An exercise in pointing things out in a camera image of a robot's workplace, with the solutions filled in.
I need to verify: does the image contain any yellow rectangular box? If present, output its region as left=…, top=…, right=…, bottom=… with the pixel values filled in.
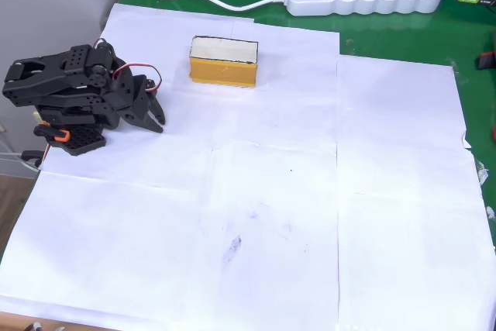
left=188, top=34, right=260, bottom=90

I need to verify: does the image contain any orange black clamp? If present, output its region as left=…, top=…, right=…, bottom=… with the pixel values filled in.
left=33, top=121, right=71, bottom=143

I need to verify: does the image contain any white paper sheet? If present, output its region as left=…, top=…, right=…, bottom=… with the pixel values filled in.
left=335, top=53, right=496, bottom=331
left=40, top=2, right=342, bottom=184
left=0, top=140, right=342, bottom=331

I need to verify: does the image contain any green desk mat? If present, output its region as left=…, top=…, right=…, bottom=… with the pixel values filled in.
left=117, top=0, right=496, bottom=257

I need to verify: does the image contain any small red black object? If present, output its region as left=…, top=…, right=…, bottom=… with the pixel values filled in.
left=476, top=50, right=496, bottom=71

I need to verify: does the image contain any red white servo wire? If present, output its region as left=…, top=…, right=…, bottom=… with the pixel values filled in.
left=94, top=37, right=163, bottom=95

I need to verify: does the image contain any thin white cable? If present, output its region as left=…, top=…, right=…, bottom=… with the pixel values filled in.
left=0, top=147, right=41, bottom=172

